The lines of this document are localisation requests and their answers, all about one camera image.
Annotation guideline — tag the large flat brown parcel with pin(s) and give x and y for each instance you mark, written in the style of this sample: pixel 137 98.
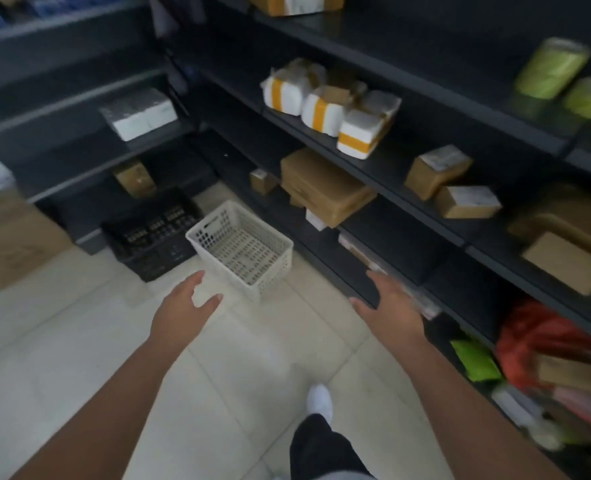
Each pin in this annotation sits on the large flat brown parcel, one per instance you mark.
pixel 325 187

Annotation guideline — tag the person's left hand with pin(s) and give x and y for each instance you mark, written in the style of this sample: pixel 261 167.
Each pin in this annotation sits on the person's left hand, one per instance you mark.
pixel 180 319

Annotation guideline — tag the red plastic bag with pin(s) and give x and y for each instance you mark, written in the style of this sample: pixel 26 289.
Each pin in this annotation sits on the red plastic bag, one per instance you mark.
pixel 540 334

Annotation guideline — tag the person's right hand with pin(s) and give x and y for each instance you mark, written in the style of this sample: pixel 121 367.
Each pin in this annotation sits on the person's right hand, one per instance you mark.
pixel 398 319

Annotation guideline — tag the green wrapped roll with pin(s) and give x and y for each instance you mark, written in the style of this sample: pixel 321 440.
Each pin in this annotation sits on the green wrapped roll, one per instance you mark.
pixel 590 99
pixel 550 69

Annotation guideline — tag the black shelf unit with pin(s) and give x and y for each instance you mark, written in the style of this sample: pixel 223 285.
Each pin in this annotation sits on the black shelf unit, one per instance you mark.
pixel 425 59
pixel 50 59

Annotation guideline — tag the labelled brown cardboard box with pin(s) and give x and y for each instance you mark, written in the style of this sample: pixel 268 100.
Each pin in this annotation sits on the labelled brown cardboard box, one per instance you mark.
pixel 135 180

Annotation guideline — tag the taped cardboard box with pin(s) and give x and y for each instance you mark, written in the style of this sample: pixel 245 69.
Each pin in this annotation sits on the taped cardboard box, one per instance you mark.
pixel 295 3

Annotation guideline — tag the bright green package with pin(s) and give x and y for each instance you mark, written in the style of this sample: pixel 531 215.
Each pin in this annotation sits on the bright green package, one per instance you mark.
pixel 475 362

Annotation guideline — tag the large cardboard box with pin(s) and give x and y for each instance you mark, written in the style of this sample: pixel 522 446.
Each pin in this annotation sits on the large cardboard box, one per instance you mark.
pixel 20 244

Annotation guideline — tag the person's right forearm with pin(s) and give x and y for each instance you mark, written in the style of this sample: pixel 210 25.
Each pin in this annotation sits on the person's right forearm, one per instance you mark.
pixel 475 424

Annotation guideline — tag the brown parcel white label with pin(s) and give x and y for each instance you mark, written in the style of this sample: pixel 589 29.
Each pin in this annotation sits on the brown parcel white label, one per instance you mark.
pixel 468 202
pixel 435 172

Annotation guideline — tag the white parcel orange tape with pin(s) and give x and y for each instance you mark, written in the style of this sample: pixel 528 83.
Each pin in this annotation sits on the white parcel orange tape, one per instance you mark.
pixel 368 129
pixel 288 92
pixel 328 114

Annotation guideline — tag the silver white parcel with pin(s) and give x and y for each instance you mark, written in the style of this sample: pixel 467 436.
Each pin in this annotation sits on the silver white parcel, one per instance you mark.
pixel 138 114

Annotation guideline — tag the white plastic crate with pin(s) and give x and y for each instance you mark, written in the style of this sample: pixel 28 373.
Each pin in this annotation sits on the white plastic crate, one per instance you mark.
pixel 278 264

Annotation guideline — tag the black plastic crate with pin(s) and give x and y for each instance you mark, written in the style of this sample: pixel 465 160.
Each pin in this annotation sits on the black plastic crate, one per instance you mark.
pixel 125 254

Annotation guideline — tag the brown padded parcel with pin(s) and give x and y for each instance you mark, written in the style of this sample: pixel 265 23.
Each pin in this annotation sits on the brown padded parcel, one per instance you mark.
pixel 565 259

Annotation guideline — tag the person's left forearm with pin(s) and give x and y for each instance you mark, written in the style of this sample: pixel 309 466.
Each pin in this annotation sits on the person's left forearm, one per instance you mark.
pixel 100 424

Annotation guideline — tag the person's right leg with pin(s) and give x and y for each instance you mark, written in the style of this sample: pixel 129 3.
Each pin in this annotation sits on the person's right leg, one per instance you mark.
pixel 325 454

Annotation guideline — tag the white right shoe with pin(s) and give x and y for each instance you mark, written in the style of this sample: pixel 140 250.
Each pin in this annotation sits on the white right shoe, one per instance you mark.
pixel 320 402

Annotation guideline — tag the small brown box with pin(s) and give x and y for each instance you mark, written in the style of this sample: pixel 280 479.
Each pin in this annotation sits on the small brown box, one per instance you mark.
pixel 263 182

